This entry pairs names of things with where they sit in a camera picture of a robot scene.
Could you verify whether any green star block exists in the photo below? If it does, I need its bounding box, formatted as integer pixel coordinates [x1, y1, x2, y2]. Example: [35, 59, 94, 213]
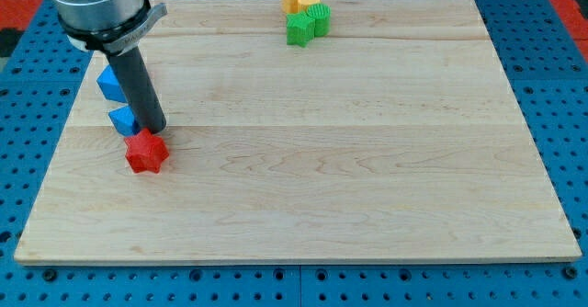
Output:
[286, 12, 315, 47]

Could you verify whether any red star block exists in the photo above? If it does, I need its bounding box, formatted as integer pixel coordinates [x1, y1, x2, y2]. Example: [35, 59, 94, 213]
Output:
[124, 128, 169, 174]

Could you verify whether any wooden board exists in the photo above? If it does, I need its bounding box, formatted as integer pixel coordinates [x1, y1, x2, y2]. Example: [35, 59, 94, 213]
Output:
[15, 0, 582, 266]

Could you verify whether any green cylinder block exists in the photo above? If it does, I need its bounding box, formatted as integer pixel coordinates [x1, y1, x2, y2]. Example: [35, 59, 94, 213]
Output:
[306, 3, 331, 37]

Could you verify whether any yellow cylinder block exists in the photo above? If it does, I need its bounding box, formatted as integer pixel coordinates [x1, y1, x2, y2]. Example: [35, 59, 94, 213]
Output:
[297, 0, 321, 12]

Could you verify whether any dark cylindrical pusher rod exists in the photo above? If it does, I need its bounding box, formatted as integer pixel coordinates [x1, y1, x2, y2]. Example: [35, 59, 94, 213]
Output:
[107, 47, 166, 133]

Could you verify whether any lower blue block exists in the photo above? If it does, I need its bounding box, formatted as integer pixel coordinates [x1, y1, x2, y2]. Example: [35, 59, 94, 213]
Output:
[108, 106, 140, 137]

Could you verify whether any blue block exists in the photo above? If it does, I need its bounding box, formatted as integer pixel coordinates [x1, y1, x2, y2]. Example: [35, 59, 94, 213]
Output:
[108, 106, 140, 137]
[96, 65, 127, 103]

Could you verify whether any upper blue block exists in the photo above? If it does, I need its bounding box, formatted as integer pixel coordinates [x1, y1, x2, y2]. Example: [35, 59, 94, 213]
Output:
[96, 65, 127, 103]

